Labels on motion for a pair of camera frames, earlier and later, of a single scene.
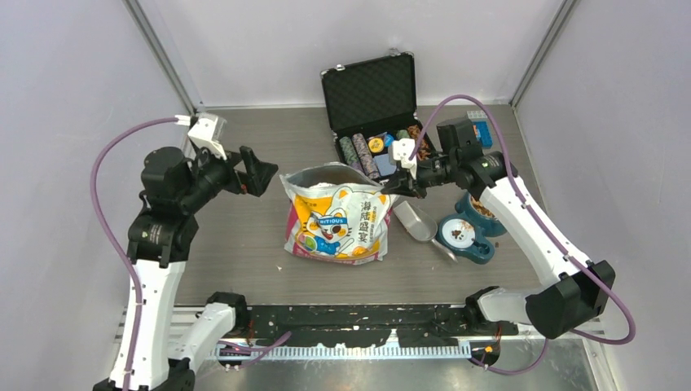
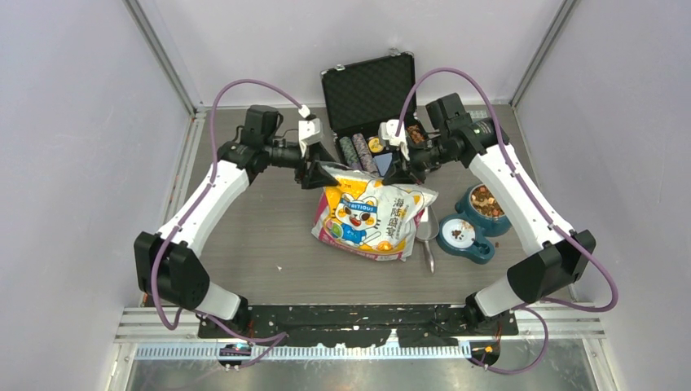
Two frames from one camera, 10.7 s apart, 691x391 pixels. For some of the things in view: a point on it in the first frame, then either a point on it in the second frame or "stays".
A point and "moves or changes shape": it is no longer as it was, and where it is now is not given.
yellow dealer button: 376,145 stays
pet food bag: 336,215 moves or changes shape
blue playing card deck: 383,164 stays
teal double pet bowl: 467,232 stays
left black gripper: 258,173 to 314,175
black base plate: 367,326 stays
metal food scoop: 420,224 moves or changes shape
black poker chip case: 370,106 stays
